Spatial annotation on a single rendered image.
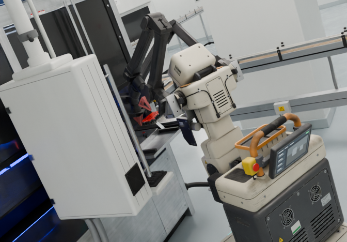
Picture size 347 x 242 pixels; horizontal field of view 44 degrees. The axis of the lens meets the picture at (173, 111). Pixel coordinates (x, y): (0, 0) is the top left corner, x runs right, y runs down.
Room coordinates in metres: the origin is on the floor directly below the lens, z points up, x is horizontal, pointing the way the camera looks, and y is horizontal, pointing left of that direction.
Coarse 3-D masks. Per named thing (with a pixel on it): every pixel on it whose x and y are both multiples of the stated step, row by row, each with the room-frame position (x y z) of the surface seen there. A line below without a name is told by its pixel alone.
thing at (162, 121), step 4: (184, 112) 2.82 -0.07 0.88; (164, 116) 2.90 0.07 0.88; (160, 120) 2.84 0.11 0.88; (164, 120) 2.80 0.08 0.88; (168, 120) 2.77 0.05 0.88; (172, 120) 2.73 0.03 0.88; (176, 120) 2.60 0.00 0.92; (152, 124) 2.71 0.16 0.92; (164, 124) 2.65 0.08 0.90; (168, 124) 2.64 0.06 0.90; (140, 128) 2.77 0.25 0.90
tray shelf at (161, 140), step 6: (138, 126) 2.90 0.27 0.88; (162, 132) 2.58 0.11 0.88; (168, 132) 2.54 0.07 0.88; (174, 132) 2.50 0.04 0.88; (156, 138) 2.51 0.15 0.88; (162, 138) 2.47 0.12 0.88; (168, 138) 2.43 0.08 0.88; (150, 144) 2.44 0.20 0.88; (156, 144) 2.40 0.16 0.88; (162, 144) 2.37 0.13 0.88; (138, 156) 2.32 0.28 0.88; (150, 156) 2.27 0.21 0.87
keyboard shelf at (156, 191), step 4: (168, 172) 2.13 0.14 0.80; (172, 172) 2.12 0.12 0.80; (164, 176) 2.09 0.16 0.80; (168, 176) 2.08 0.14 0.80; (172, 176) 2.11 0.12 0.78; (164, 180) 2.05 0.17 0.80; (168, 180) 2.07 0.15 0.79; (160, 184) 2.02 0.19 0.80; (164, 184) 2.03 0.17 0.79; (152, 188) 2.01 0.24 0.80; (156, 188) 1.99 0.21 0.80; (160, 188) 1.99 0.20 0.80; (152, 192) 1.98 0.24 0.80; (156, 192) 1.96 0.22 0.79; (160, 192) 1.98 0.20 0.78
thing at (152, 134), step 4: (156, 128) 2.59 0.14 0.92; (136, 132) 2.68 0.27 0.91; (140, 132) 2.66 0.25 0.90; (148, 132) 2.63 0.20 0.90; (152, 132) 2.61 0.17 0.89; (156, 132) 2.56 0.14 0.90; (140, 136) 2.66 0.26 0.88; (148, 136) 2.60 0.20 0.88; (152, 136) 2.52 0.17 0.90; (132, 140) 2.64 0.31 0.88; (140, 140) 2.58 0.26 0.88; (144, 140) 2.45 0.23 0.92; (148, 140) 2.48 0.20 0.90; (132, 144) 2.56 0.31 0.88; (140, 144) 2.41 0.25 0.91; (144, 144) 2.44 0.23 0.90
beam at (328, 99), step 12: (300, 96) 3.23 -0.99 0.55; (312, 96) 3.14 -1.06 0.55; (324, 96) 3.09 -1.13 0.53; (336, 96) 3.04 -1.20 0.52; (240, 108) 3.49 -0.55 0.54; (252, 108) 3.43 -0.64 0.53; (264, 108) 3.37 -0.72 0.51; (300, 108) 3.20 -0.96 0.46; (312, 108) 3.15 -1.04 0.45; (324, 108) 3.10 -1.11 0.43
